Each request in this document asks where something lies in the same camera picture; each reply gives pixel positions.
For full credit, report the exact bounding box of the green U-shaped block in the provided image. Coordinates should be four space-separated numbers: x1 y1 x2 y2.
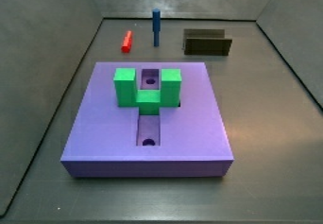
114 68 182 115

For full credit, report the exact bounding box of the purple base board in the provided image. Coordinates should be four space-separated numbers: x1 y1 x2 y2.
60 62 234 178

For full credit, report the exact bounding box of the blue cylindrical peg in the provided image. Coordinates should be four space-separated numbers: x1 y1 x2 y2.
152 9 160 47

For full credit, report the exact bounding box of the red cylindrical peg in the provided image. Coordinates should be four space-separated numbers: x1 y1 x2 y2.
122 31 132 53

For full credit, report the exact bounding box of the black angle bracket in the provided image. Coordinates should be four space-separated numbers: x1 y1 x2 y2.
183 28 233 56

